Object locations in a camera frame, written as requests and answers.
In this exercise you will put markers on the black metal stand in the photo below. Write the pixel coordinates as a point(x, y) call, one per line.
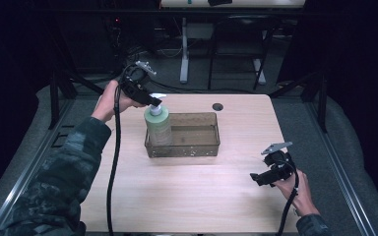
point(62, 88)
point(311, 88)

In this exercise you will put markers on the dark computer case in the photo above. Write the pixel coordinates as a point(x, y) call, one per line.
point(115, 39)

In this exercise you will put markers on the transparent brown plastic bin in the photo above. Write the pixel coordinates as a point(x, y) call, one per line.
point(193, 141)

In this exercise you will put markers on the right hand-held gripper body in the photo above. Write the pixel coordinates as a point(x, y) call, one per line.
point(279, 165)

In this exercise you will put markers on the aluminium floor rail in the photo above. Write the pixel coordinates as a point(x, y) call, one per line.
point(29, 170)
point(341, 170)

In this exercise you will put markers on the white desk with white legs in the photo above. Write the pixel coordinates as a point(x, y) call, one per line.
point(185, 49)

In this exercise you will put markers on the person's left hand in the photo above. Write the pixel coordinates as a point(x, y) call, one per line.
point(110, 101)

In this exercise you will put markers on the black metal chair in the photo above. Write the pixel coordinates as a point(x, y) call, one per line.
point(236, 39)

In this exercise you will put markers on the person's right hand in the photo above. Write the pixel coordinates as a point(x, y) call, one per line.
point(297, 193)

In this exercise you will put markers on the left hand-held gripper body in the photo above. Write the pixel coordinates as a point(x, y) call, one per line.
point(136, 82)

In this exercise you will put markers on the green pump bottle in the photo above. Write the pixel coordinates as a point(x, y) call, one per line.
point(158, 126)

